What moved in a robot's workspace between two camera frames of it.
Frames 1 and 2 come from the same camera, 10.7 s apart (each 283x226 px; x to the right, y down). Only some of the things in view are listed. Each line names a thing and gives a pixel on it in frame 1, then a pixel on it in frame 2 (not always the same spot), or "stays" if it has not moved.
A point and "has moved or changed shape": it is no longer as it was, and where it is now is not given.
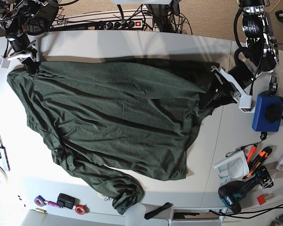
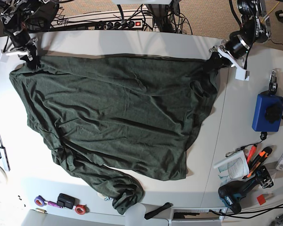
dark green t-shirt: x=115 y=118 has moved or changed shape
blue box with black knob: x=267 y=112 stays
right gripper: x=237 y=78 -> x=234 y=49
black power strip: x=118 y=25 stays
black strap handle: x=157 y=211 stays
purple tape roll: x=43 y=200 stays
